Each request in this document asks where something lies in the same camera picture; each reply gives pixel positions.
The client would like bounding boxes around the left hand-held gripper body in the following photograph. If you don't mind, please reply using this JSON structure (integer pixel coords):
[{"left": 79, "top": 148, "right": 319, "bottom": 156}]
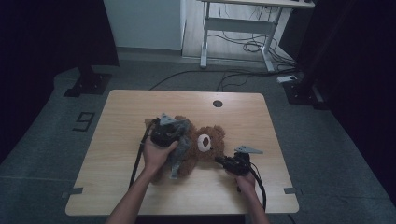
[{"left": 149, "top": 112, "right": 182, "bottom": 149}]

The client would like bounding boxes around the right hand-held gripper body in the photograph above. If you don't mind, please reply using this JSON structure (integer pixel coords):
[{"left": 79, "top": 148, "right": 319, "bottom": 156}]
[{"left": 228, "top": 144, "right": 264, "bottom": 176}]

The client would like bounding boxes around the brown teddy bear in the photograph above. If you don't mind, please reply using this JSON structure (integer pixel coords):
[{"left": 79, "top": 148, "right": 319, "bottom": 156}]
[{"left": 144, "top": 115, "right": 227, "bottom": 185}]

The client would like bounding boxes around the small grey knit garment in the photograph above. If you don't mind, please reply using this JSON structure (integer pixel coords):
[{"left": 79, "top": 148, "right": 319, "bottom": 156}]
[{"left": 167, "top": 119, "right": 193, "bottom": 180}]

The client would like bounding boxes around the person's right hand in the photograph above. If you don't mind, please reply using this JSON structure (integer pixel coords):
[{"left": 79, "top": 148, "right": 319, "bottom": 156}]
[{"left": 229, "top": 169, "right": 258, "bottom": 194}]

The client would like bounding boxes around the person's left hand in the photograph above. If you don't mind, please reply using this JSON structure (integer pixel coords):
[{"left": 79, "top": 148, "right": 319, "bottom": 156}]
[{"left": 142, "top": 135, "right": 179, "bottom": 175}]

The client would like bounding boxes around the grey tape strip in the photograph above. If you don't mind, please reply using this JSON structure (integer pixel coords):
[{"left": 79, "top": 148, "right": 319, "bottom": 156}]
[
  {"left": 61, "top": 187, "right": 84, "bottom": 200},
  {"left": 283, "top": 187, "right": 304, "bottom": 196}
]

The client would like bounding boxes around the white power strip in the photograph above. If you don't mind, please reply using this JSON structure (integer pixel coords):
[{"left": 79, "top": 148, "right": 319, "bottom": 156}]
[{"left": 276, "top": 75, "right": 299, "bottom": 84}]

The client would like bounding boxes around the white cabinet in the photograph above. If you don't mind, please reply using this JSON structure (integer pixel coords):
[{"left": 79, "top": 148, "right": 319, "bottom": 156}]
[{"left": 103, "top": 0, "right": 188, "bottom": 51}]

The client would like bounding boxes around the dark curtain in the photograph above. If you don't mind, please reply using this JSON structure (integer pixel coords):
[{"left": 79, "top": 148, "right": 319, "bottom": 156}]
[
  {"left": 277, "top": 0, "right": 396, "bottom": 203},
  {"left": 0, "top": 0, "right": 120, "bottom": 164}
]

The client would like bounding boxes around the right hand-held gripper black cable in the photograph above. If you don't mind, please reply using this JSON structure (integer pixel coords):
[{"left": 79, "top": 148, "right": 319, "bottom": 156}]
[{"left": 245, "top": 161, "right": 268, "bottom": 213}]

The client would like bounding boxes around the hand-held gripper black cable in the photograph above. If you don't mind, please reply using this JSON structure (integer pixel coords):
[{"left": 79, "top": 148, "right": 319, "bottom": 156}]
[
  {"left": 128, "top": 119, "right": 158, "bottom": 189},
  {"left": 245, "top": 161, "right": 268, "bottom": 213}
]

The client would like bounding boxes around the left hand-held gripper black cable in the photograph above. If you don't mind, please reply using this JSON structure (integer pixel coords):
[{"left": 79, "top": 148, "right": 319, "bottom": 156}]
[{"left": 128, "top": 119, "right": 158, "bottom": 189}]

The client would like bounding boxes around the long black floor cable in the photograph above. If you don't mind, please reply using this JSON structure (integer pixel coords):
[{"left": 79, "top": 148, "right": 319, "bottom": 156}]
[{"left": 148, "top": 68, "right": 297, "bottom": 92}]

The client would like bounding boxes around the black stand base plate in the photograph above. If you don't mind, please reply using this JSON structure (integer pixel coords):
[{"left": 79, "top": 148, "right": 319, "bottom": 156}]
[
  {"left": 282, "top": 78, "right": 331, "bottom": 111},
  {"left": 64, "top": 64, "right": 113, "bottom": 98}
]

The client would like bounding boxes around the tangle of black cables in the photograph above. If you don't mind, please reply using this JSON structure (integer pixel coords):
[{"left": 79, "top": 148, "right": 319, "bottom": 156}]
[{"left": 207, "top": 3, "right": 297, "bottom": 68}]

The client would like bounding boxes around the white desk frame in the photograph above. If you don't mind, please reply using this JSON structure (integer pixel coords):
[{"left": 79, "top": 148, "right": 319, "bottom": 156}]
[{"left": 197, "top": 0, "right": 316, "bottom": 74}]

